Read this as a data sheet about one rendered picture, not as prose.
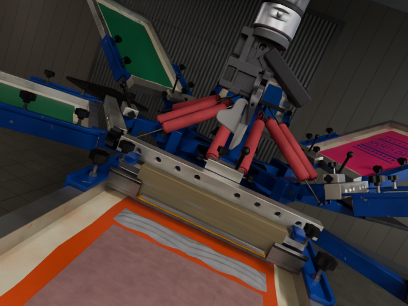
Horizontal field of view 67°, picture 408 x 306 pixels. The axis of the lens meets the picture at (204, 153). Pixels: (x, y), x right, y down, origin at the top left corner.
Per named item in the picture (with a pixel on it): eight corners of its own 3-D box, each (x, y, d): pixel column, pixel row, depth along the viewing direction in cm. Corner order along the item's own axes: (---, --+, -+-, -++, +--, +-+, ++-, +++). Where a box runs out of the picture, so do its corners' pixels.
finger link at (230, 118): (206, 139, 57) (226, 93, 57) (235, 152, 57) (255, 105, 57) (205, 137, 54) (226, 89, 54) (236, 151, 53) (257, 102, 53)
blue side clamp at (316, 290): (320, 328, 62) (336, 301, 61) (297, 317, 63) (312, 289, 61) (298, 255, 91) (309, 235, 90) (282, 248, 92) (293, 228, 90)
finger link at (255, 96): (237, 124, 57) (256, 81, 57) (246, 127, 57) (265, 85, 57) (238, 120, 52) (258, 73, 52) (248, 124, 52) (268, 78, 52)
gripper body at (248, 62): (220, 90, 61) (244, 31, 59) (260, 107, 61) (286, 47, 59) (216, 87, 54) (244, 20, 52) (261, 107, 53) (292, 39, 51)
